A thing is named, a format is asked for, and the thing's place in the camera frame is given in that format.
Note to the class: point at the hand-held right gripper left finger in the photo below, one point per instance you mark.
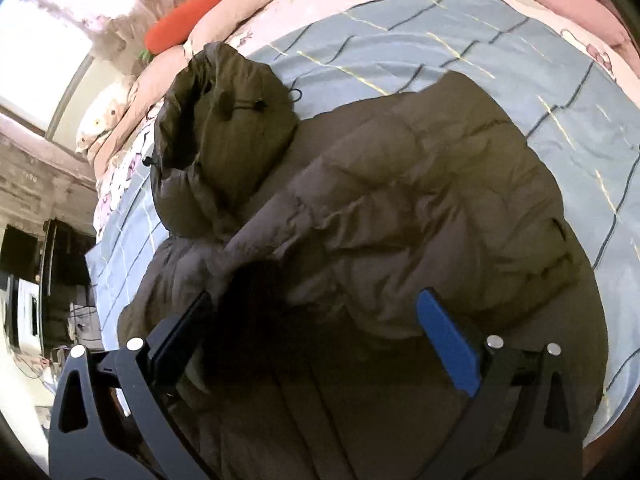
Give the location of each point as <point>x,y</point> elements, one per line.
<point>175,337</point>

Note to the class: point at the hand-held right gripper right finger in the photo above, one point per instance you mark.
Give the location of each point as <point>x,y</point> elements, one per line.
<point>452,345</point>

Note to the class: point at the olive green hooded puffer jacket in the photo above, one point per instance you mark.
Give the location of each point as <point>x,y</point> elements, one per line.
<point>380,240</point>

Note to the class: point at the dark wooden cabinet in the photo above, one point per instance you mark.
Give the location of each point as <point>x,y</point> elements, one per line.
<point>45,280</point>

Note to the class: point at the blue plaid bed sheet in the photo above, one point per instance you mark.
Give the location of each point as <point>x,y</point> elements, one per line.
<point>475,75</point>

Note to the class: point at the window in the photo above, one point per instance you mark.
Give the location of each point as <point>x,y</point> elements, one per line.
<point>42,60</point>

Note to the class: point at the orange carrot plush pillow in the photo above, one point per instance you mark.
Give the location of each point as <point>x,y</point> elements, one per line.
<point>187,17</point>

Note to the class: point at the pink cartoon print quilt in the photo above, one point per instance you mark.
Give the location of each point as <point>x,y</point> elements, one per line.
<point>280,15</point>

